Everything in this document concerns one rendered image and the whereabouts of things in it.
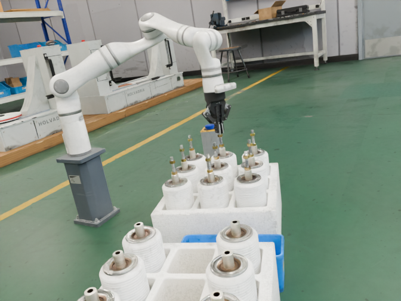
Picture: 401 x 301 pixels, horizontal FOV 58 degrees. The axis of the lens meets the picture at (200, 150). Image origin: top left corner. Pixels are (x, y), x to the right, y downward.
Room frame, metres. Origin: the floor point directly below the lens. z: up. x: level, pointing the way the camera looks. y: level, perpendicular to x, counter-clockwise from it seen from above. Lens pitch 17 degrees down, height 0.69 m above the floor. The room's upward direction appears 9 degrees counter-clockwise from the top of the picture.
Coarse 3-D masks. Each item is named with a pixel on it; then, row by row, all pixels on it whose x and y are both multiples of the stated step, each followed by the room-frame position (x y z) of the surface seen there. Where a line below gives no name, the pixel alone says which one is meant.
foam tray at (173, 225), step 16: (272, 176) 1.19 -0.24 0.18; (272, 192) 1.06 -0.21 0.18; (160, 208) 1.07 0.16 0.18; (192, 208) 1.03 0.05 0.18; (208, 208) 1.02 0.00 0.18; (224, 208) 1.00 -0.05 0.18; (240, 208) 0.98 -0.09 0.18; (256, 208) 0.97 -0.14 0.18; (272, 208) 0.95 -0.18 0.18; (160, 224) 1.03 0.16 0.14; (176, 224) 1.02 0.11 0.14; (192, 224) 1.01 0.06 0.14; (208, 224) 0.99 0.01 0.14; (224, 224) 0.98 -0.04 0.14; (256, 224) 0.95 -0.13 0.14; (272, 224) 0.94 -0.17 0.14; (176, 240) 1.02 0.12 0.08
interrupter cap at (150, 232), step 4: (144, 228) 0.82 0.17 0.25; (148, 228) 0.81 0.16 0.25; (152, 228) 0.81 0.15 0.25; (128, 232) 0.81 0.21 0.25; (132, 232) 0.80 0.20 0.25; (148, 232) 0.80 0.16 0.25; (152, 232) 0.79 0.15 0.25; (128, 236) 0.79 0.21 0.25; (132, 236) 0.79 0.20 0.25; (136, 236) 0.79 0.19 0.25; (144, 236) 0.78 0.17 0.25; (148, 236) 0.77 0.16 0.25; (152, 236) 0.77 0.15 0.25; (128, 240) 0.77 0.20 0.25; (132, 240) 0.77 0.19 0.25; (136, 240) 0.76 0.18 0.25; (140, 240) 0.76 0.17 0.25; (144, 240) 0.76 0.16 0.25; (148, 240) 0.76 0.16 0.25
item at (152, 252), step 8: (160, 232) 0.80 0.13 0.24; (152, 240) 0.76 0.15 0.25; (160, 240) 0.78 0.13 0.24; (128, 248) 0.75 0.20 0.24; (136, 248) 0.74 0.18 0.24; (144, 248) 0.75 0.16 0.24; (152, 248) 0.75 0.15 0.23; (160, 248) 0.77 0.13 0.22; (144, 256) 0.74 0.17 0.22; (152, 256) 0.75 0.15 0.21; (160, 256) 0.77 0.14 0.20; (144, 264) 0.74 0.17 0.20; (152, 264) 0.75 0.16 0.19; (160, 264) 0.76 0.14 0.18; (152, 272) 0.75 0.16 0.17
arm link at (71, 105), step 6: (54, 96) 1.48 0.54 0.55; (72, 96) 1.48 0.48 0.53; (78, 96) 1.49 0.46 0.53; (60, 102) 1.46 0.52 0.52; (66, 102) 1.46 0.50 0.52; (72, 102) 1.46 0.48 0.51; (78, 102) 1.47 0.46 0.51; (60, 108) 1.43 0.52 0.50; (66, 108) 1.42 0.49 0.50; (72, 108) 1.42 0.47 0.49; (78, 108) 1.44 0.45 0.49; (60, 114) 1.42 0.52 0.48; (66, 114) 1.41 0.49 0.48; (72, 114) 1.42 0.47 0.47
